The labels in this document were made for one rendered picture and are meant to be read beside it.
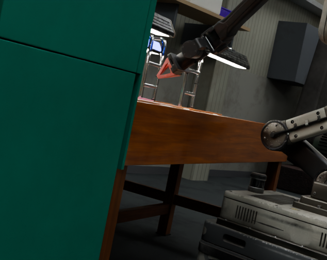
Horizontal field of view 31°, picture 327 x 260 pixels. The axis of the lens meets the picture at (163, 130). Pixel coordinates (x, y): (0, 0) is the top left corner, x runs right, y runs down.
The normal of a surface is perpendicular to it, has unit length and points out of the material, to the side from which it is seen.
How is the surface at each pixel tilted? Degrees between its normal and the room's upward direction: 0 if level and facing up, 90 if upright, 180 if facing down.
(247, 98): 90
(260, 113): 90
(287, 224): 90
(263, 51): 90
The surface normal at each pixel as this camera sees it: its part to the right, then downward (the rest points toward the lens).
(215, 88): 0.76, 0.19
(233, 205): -0.62, -0.08
